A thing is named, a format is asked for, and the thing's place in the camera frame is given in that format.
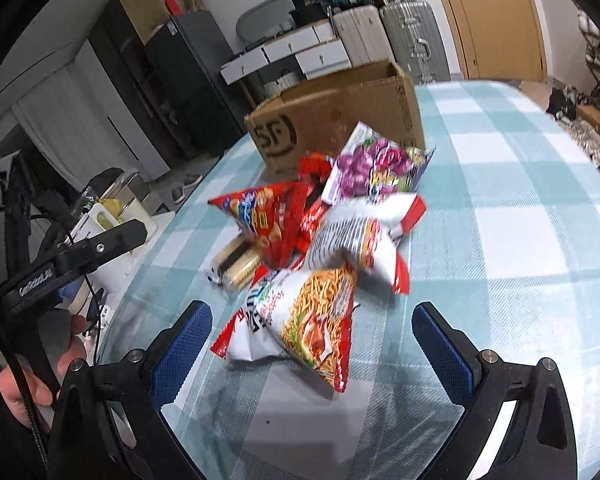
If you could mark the person's left hand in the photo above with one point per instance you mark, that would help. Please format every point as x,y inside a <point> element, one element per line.
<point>15,390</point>

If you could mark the purple snack bag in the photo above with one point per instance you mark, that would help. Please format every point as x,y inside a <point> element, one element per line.
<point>370,165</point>

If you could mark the grey oval panel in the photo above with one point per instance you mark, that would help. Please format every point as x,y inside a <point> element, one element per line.
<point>260,17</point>

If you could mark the red wafer pack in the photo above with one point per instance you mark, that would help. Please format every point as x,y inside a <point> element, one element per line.
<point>307,220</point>

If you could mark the red triangular chip bag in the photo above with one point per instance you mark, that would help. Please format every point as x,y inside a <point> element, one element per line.
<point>260,210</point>

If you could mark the cardboard box on refrigerator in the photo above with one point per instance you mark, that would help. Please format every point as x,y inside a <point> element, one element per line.
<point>142,12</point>

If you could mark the white drawer desk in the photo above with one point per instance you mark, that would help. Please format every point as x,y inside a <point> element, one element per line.
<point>290,47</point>

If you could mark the wooden door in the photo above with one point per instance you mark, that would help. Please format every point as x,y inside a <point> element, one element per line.
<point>490,20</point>

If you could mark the small red snack bag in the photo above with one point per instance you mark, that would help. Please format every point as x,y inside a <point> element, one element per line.
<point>315,166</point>

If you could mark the grey slipper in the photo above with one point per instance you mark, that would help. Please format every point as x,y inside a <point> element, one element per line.
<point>180,194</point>
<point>195,180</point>

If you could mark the small cardboard box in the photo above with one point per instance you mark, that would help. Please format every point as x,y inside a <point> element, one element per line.
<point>595,122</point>

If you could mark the white jug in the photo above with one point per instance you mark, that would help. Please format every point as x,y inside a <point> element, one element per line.
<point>105,225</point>

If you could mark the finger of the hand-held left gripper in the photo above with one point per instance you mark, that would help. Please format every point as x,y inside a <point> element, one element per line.
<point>112,241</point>

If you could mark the pile of black shoes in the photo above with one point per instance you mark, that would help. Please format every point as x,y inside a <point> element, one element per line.
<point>562,100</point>

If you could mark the sandwich cracker pack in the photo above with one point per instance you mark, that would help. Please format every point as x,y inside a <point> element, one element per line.
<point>235,265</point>

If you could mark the blue white checkered tablecloth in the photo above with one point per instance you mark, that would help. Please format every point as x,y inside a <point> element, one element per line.
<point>505,210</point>

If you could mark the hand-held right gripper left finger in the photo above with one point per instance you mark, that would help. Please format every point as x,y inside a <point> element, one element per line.
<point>180,355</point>

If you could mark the black bag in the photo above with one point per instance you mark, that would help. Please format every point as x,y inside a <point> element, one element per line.
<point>307,2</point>

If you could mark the white wardrobe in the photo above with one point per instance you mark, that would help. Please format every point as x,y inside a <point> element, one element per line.
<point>95,110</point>

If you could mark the white red noodle packet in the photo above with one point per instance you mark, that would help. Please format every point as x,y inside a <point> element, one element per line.
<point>350,235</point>

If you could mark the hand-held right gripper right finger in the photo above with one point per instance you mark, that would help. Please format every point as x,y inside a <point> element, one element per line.
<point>440,355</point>

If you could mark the black refrigerator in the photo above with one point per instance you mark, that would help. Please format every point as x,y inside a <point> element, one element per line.
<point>195,70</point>

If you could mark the silver suitcase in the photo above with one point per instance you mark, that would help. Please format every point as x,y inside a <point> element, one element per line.
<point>415,40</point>

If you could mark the white suitcase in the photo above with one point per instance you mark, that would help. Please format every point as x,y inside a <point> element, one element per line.
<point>362,35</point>

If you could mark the fried noodle packet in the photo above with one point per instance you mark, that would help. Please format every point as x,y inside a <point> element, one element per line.
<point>305,325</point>

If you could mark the brown cardboard box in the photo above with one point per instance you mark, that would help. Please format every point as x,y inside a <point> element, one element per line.
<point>320,110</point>

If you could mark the striped laundry basket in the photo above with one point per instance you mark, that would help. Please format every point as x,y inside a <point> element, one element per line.
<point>280,80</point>

